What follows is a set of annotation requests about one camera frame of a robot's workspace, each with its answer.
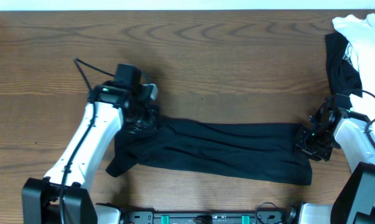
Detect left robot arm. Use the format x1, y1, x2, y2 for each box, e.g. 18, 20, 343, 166
21, 83, 158, 223

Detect camera cable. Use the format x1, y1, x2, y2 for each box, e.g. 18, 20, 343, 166
348, 89, 375, 166
58, 57, 116, 224

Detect black garment in pile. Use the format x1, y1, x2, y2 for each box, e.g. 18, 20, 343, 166
325, 33, 363, 97

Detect left camera cable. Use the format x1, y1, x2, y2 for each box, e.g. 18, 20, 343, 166
58, 57, 116, 224

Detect black logo t-shirt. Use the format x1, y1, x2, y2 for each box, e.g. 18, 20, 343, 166
106, 117, 312, 185

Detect right camera cable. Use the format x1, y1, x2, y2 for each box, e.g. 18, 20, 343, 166
348, 89, 375, 166

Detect white garment pile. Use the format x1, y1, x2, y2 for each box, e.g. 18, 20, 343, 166
332, 14, 375, 134

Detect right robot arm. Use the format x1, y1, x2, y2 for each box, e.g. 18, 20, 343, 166
295, 106, 375, 223

